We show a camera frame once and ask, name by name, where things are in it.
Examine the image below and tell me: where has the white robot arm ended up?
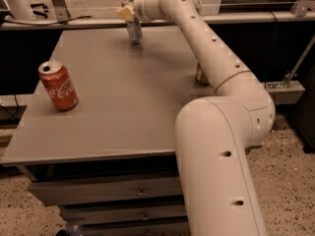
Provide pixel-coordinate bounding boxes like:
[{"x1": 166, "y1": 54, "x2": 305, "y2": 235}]
[{"x1": 117, "y1": 0, "x2": 276, "y2": 236}]

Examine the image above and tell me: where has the gold soda can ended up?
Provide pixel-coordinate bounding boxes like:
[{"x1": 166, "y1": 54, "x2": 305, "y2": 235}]
[{"x1": 195, "y1": 65, "x2": 209, "y2": 85}]

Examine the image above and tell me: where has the black cable on rail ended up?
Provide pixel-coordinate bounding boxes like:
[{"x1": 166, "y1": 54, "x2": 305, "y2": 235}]
[{"x1": 2, "y1": 15, "x2": 93, "y2": 28}]

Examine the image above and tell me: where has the grey metal rail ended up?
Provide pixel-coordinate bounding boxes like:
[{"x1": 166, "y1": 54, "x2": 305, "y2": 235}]
[{"x1": 0, "y1": 11, "x2": 315, "y2": 30}]

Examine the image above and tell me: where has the red Coca-Cola can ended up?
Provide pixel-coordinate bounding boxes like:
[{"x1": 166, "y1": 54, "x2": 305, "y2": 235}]
[{"x1": 38, "y1": 61, "x2": 79, "y2": 111}]

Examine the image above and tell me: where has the white pipe in background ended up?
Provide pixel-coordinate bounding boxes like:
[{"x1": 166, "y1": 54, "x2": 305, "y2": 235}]
[{"x1": 6, "y1": 0, "x2": 35, "y2": 20}]

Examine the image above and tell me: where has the metal upright bracket left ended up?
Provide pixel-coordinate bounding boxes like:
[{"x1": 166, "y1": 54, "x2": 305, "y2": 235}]
[{"x1": 51, "y1": 0, "x2": 71, "y2": 22}]

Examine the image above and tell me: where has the silver Red Bull can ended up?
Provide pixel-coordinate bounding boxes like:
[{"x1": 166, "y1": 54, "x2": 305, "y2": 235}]
[{"x1": 121, "y1": 0, "x2": 144, "y2": 45}]

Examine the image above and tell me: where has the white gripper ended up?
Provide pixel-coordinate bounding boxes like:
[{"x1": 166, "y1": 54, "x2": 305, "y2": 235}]
[{"x1": 116, "y1": 0, "x2": 164, "y2": 22}]

